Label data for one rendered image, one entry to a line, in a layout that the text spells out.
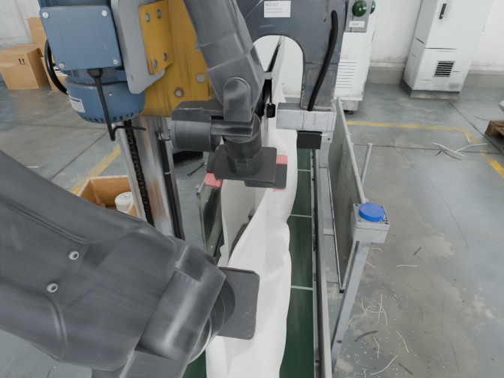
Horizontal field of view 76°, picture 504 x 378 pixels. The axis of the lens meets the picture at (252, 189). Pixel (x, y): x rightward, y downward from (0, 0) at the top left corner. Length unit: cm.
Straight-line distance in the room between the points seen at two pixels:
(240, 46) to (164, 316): 32
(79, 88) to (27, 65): 459
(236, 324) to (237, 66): 29
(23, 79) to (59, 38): 477
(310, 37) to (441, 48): 382
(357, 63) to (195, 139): 324
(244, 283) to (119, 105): 49
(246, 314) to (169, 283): 18
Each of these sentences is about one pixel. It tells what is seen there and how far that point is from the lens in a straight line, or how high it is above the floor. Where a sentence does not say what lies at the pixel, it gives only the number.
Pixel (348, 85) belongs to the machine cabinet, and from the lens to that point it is 368.
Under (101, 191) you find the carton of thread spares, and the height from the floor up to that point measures 14.
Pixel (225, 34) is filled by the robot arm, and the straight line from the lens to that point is 42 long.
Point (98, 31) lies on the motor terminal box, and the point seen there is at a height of 127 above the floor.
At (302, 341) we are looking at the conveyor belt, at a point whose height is 38.
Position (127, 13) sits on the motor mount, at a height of 129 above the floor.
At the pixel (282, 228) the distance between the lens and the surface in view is 82.
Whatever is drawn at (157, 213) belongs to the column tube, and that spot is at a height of 64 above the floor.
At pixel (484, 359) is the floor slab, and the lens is 182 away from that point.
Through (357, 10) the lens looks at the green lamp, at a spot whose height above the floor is 128.
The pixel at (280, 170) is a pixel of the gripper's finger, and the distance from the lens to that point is 56.
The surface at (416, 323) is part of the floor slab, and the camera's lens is 178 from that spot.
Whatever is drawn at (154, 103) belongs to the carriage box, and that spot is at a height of 106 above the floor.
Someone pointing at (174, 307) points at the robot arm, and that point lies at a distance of 18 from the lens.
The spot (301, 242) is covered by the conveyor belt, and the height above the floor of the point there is 38.
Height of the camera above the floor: 136
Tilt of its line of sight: 35 degrees down
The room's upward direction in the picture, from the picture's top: straight up
